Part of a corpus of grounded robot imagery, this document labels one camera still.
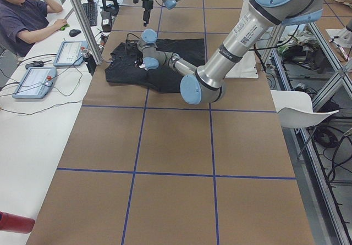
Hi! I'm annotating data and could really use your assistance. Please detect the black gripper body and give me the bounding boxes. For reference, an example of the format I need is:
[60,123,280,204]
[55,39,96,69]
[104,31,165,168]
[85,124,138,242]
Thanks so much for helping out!
[125,39,138,52]
[142,0,153,21]

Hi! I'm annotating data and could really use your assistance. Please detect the black graphic t-shirt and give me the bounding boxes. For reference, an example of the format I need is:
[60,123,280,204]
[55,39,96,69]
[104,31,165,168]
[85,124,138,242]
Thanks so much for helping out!
[105,38,205,93]

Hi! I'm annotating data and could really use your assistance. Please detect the black keyboard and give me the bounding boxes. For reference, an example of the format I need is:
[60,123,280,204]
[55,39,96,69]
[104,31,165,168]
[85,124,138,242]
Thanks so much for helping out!
[82,2,97,27]

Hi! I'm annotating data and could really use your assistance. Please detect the black computer mouse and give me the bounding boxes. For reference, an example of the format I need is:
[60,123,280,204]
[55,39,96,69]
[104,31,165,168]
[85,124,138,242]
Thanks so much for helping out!
[69,29,81,37]

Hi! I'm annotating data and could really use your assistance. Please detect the upper teach pendant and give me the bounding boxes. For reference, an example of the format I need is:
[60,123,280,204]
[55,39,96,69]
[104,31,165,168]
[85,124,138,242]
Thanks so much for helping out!
[53,41,88,68]

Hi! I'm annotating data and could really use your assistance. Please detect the teach pendant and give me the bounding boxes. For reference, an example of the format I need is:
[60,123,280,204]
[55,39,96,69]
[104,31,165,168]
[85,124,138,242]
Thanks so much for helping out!
[12,67,57,99]
[53,41,88,68]

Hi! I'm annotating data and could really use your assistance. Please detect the lower teach pendant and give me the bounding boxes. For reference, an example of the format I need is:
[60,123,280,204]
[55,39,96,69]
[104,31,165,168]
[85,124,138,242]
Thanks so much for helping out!
[12,67,57,99]

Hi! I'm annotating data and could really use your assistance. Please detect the seated person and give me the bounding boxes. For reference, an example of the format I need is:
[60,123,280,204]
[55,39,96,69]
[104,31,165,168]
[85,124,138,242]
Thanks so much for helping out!
[1,0,68,57]

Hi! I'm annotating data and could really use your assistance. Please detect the red bottle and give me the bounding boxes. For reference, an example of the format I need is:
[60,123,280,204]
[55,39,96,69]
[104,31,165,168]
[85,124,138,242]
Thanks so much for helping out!
[1,211,35,234]

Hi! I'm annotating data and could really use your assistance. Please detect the aluminium frame post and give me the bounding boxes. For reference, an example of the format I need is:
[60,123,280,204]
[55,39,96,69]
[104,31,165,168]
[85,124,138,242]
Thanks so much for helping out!
[70,0,102,65]

